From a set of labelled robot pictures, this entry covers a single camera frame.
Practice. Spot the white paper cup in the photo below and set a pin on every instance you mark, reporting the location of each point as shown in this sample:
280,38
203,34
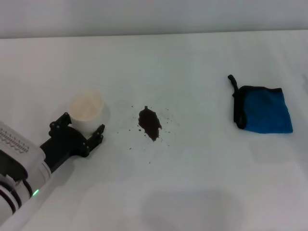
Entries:
86,118

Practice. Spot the black liquid stain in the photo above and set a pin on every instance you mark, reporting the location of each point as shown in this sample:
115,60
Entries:
149,122

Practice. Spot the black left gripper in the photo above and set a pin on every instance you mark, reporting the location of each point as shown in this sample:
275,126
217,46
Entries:
65,144

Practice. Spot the blue rag with black trim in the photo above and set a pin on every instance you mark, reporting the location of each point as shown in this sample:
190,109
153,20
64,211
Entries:
264,110

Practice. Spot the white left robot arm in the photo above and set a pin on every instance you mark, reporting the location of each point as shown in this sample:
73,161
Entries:
21,163

